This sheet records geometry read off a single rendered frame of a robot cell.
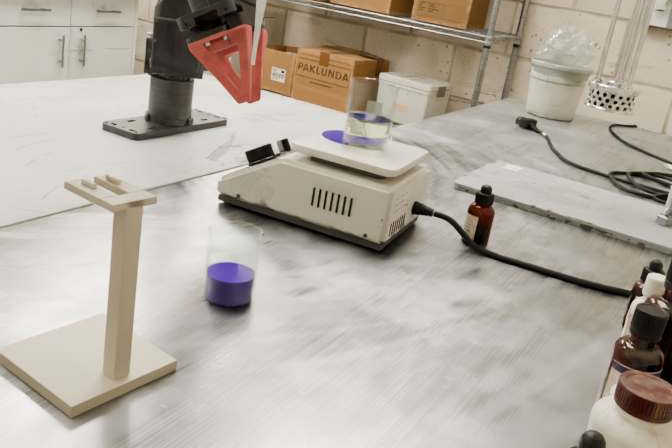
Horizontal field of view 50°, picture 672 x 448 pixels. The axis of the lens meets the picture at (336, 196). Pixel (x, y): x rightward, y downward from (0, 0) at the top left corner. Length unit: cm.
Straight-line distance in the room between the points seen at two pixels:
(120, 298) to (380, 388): 19
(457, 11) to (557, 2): 46
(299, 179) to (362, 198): 7
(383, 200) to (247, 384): 28
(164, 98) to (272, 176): 34
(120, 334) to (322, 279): 25
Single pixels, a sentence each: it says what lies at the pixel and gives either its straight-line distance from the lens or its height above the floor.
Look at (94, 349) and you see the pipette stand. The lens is 51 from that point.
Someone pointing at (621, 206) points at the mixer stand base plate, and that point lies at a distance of 109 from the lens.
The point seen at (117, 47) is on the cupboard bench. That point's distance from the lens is 378.
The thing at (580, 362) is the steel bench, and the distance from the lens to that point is 63.
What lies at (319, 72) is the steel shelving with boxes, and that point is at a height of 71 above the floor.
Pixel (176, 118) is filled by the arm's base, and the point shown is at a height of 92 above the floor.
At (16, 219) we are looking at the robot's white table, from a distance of 73.
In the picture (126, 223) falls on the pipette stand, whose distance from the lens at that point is 43.
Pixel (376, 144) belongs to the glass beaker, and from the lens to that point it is 76.
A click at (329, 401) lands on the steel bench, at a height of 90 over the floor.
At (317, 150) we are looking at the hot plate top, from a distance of 74.
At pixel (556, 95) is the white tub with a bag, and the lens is 175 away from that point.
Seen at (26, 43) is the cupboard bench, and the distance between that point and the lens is 344.
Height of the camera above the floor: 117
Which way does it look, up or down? 18 degrees down
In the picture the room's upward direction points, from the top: 10 degrees clockwise
